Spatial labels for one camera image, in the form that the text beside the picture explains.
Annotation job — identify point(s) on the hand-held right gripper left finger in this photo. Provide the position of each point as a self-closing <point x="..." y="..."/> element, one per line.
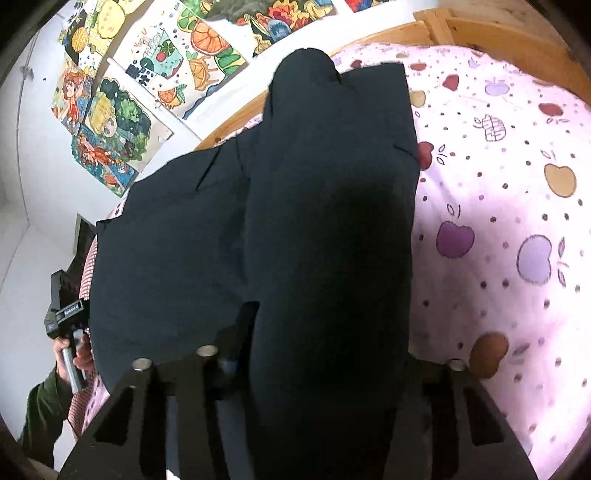
<point x="228" y="369"/>

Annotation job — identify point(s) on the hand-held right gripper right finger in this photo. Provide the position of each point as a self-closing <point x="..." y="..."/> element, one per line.
<point x="438" y="401"/>

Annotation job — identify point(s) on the black garment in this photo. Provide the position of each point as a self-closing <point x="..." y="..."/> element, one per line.
<point x="300" y="207"/>

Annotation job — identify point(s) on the person's left forearm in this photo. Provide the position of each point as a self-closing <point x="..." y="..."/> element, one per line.
<point x="44" y="415"/>

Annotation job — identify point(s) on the person's left hand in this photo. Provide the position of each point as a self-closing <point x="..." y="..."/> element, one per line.
<point x="87" y="357"/>

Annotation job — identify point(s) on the red checkered blanket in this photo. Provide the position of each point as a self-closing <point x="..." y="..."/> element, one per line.
<point x="87" y="272"/>

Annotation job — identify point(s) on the red figure cartoon poster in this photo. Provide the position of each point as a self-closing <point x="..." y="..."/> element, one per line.
<point x="99" y="161"/>

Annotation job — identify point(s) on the pink apple-print bed sheet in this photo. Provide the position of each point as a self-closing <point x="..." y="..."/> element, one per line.
<point x="485" y="207"/>

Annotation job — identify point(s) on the yellow-haired girl poster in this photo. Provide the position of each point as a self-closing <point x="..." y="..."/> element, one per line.
<point x="115" y="120"/>

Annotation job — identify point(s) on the orange-haired girl poster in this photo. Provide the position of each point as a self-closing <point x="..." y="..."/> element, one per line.
<point x="69" y="101"/>

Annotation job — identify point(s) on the fruit drawing poster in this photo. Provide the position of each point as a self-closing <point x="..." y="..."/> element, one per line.
<point x="184" y="60"/>

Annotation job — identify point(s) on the yellow pineapple poster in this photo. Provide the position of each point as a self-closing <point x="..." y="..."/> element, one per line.
<point x="99" y="27"/>

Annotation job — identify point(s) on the colourful leaves poster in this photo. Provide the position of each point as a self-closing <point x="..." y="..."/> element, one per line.
<point x="277" y="23"/>

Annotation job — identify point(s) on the red blue drawing poster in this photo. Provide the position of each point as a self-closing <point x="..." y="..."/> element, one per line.
<point x="364" y="3"/>

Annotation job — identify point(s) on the wooden bed frame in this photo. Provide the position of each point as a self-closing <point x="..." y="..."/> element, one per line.
<point x="498" y="41"/>

